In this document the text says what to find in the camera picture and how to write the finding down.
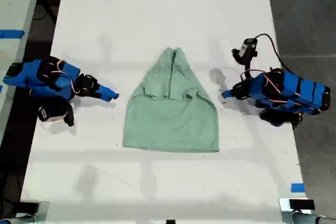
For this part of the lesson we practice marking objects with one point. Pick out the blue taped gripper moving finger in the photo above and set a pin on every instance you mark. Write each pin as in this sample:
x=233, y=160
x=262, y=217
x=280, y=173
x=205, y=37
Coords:
x=105, y=97
x=230, y=96

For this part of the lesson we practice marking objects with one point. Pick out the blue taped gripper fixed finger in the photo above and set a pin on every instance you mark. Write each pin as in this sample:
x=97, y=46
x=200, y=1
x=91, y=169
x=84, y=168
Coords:
x=107, y=90
x=229, y=91

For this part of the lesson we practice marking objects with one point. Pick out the pale green T-shirt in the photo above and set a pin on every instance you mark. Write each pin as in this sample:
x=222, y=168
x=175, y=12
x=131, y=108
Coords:
x=170, y=119

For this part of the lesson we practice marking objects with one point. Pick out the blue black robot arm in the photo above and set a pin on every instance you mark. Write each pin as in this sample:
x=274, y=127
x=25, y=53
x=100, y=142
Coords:
x=34, y=77
x=299, y=90

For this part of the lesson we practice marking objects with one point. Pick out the long blue tape strip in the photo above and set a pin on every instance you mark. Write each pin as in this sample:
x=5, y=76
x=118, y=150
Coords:
x=11, y=33

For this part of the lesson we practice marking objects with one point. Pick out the pale side table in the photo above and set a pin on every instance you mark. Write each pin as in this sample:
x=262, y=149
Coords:
x=15, y=3

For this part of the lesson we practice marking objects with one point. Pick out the short blue tape strip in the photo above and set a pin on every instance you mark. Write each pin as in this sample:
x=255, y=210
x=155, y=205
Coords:
x=298, y=187

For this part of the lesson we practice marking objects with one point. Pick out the small black box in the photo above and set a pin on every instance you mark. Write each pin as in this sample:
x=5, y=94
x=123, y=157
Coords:
x=301, y=204
x=29, y=207

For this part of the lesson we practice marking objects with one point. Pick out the grey metal table clamp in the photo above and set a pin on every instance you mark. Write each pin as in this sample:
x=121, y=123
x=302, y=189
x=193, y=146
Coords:
x=43, y=212
x=284, y=212

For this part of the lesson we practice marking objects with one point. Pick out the tiny black edge clip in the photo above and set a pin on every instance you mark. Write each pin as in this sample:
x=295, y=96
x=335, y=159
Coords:
x=170, y=221

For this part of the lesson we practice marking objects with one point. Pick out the short black camera stalk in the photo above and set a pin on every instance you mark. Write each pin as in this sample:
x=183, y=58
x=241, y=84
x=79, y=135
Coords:
x=246, y=69
x=69, y=115

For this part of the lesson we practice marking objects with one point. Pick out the black camera box silver face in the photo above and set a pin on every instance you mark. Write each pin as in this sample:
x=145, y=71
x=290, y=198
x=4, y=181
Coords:
x=246, y=48

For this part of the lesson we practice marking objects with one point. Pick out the black camera box white label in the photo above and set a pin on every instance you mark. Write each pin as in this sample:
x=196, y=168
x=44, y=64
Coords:
x=51, y=112

